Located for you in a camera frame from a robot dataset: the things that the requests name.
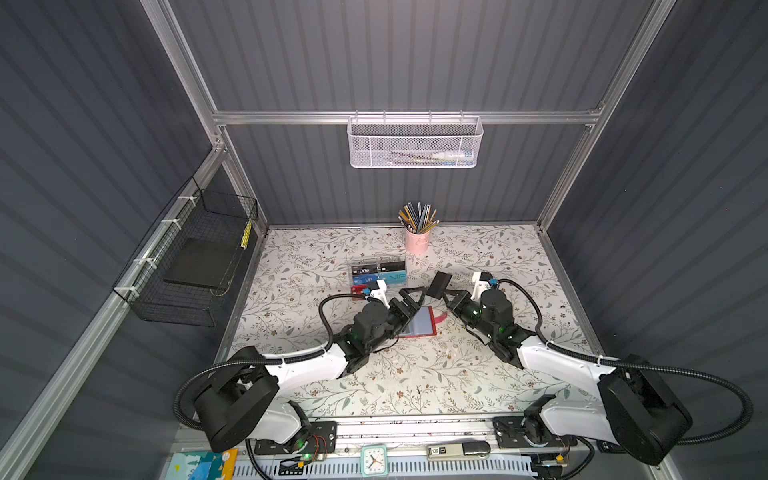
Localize colourful picture book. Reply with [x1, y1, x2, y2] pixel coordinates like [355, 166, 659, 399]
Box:
[164, 449, 238, 480]

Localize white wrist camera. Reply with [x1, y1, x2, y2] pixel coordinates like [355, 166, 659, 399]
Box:
[471, 271, 495, 302]
[367, 279, 389, 308]

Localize pens in white basket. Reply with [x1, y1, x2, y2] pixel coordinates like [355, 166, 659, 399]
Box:
[391, 150, 476, 167]

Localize blue card in organizer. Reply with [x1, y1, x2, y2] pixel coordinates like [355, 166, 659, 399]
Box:
[352, 273, 378, 285]

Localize yellow tag on basket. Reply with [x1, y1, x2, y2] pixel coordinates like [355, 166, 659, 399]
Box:
[239, 219, 253, 250]

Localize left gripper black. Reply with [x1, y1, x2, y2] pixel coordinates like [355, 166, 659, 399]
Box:
[364, 285, 423, 357]

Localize clear acrylic card organizer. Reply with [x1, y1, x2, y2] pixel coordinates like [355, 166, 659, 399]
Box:
[347, 256, 408, 294]

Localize black card in organizer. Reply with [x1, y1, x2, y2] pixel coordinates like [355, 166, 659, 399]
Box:
[380, 260, 406, 272]

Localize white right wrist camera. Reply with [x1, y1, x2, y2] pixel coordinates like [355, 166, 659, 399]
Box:
[471, 271, 495, 302]

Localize dark grey credit card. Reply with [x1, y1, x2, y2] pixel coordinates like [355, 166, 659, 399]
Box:
[425, 271, 452, 299]

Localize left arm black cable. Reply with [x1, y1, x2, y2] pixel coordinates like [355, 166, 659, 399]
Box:
[172, 292, 367, 432]

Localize red leather card holder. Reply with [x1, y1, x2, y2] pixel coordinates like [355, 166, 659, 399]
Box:
[399, 306, 448, 338]

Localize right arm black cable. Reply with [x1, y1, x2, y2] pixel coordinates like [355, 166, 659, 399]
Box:
[497, 278, 755, 446]

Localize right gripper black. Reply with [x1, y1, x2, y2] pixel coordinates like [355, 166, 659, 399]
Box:
[441, 287, 496, 342]

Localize silver black usb device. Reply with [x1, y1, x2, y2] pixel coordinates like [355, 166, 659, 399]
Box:
[426, 440, 491, 461]

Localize teal card in organizer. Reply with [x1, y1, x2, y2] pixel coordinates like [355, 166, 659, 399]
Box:
[378, 271, 407, 285]

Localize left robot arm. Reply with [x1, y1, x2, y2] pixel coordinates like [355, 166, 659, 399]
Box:
[173, 288, 424, 453]

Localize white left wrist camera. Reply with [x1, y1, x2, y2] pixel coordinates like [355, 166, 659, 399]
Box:
[367, 279, 389, 308]

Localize red card in organizer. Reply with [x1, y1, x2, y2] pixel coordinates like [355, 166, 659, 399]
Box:
[351, 284, 371, 296]

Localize small teal desk clock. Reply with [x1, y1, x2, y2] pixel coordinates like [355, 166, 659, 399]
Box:
[360, 445, 389, 478]

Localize white wire wall basket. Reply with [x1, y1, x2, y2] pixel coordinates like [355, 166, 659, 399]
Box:
[346, 114, 484, 169]

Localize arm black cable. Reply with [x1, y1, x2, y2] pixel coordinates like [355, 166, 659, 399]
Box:
[172, 292, 367, 432]
[497, 278, 755, 446]

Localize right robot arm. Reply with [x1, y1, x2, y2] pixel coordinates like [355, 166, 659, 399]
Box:
[443, 288, 693, 465]

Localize coloured pencils bundle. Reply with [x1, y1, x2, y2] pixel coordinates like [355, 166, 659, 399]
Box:
[398, 202, 440, 235]

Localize pink pencil cup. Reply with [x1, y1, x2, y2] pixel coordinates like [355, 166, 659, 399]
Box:
[405, 230, 431, 255]

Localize black wire side basket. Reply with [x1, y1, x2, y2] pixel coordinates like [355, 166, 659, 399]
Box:
[113, 181, 259, 328]

